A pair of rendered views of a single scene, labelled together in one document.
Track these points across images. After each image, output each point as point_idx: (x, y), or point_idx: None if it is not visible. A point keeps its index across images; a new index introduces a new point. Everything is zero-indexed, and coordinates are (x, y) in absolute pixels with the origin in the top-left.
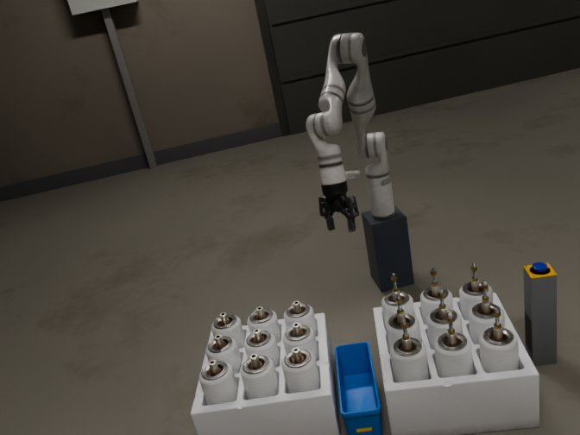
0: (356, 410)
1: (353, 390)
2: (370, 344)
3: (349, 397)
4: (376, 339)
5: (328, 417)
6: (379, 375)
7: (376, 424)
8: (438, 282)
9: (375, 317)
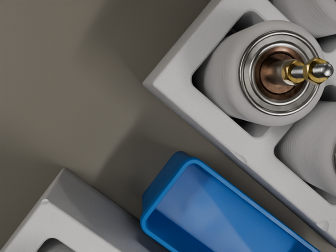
0: (236, 244)
1: (191, 213)
2: (105, 79)
3: (199, 232)
4: (102, 55)
5: None
6: (198, 143)
7: None
8: None
9: (193, 116)
